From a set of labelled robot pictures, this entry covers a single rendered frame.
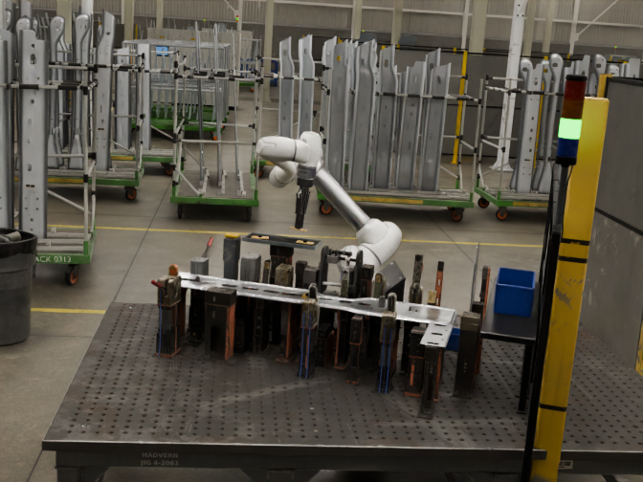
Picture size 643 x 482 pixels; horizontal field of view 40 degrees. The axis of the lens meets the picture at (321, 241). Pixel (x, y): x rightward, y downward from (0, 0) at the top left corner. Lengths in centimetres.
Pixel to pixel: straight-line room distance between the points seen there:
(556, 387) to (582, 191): 73
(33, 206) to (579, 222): 543
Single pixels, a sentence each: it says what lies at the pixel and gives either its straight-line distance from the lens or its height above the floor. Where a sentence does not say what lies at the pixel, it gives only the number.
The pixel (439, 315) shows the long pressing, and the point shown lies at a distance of 385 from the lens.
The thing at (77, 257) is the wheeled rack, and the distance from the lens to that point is 739.
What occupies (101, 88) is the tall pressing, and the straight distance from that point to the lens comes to 1121.
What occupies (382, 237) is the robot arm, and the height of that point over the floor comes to 114.
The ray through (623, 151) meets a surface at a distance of 625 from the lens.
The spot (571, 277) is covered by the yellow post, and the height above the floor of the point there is 137.
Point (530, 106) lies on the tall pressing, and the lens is 1155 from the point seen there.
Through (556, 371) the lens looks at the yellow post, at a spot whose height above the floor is 101.
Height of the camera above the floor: 216
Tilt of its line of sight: 13 degrees down
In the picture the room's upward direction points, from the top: 4 degrees clockwise
